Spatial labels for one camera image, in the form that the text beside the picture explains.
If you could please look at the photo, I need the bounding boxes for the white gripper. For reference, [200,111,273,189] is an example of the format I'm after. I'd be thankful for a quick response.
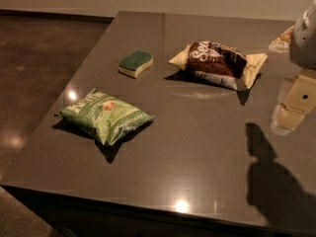
[269,0,316,135]

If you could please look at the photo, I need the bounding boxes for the green jalapeno chip bag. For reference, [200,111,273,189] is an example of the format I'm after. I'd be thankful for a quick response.
[54,89,153,146]

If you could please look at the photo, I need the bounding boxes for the green and yellow sponge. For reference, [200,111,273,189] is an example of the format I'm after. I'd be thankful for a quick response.
[118,50,153,78]

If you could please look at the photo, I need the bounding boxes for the brown chip bag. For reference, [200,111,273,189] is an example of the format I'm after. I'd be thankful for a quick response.
[168,40,268,92]

